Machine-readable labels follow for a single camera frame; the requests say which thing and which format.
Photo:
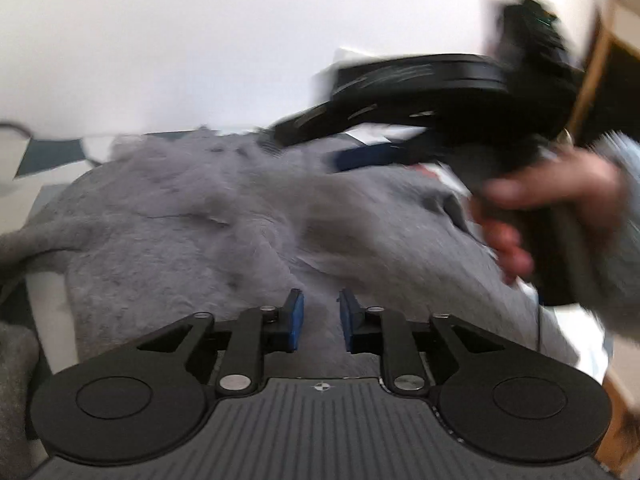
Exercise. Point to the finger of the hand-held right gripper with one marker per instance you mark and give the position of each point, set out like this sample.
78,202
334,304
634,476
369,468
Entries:
320,122
365,156

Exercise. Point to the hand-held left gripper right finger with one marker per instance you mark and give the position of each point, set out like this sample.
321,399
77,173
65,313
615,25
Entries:
345,317

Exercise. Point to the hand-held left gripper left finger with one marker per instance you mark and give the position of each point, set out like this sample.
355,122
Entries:
297,317

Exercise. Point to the grey knit sweater with tulle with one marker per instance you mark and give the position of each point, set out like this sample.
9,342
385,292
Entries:
200,240

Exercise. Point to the person's right forearm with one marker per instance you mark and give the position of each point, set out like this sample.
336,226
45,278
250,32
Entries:
615,260

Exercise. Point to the person's right hand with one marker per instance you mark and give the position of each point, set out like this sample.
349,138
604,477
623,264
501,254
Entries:
550,185

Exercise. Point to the geometric patterned bed sheet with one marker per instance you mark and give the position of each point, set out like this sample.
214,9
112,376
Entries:
50,152

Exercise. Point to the wooden door frame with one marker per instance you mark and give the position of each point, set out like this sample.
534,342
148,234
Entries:
595,75

